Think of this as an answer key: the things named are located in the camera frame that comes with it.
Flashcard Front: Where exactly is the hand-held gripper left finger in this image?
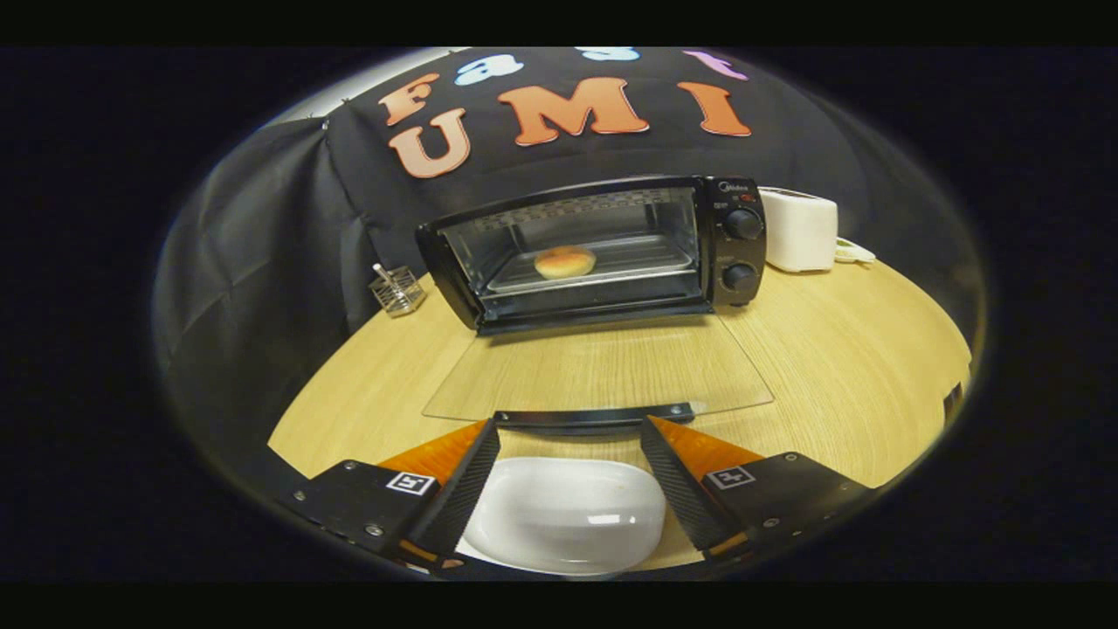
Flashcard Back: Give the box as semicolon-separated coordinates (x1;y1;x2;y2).
281;418;502;573

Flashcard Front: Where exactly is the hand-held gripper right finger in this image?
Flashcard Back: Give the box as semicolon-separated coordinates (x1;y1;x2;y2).
640;414;879;564

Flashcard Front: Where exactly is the black toaster oven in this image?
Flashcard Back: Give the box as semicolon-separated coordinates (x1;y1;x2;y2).
416;175;776;437

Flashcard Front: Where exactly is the round glazed bread bun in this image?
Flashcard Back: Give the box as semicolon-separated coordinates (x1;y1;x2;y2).
534;245;597;280

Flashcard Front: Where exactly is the metal oven tray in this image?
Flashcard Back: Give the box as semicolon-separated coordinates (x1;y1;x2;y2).
486;234;700;294

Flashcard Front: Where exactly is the white bread toaster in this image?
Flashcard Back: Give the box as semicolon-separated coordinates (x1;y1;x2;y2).
758;187;839;273

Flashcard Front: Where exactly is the white oval plate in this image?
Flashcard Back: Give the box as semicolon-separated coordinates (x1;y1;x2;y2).
454;455;668;577

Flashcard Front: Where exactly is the black backdrop cloth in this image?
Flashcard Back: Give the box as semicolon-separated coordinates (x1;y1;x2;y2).
153;47;983;490

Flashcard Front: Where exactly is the wire mesh holder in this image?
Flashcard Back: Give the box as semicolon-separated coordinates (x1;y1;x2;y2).
368;263;428;317

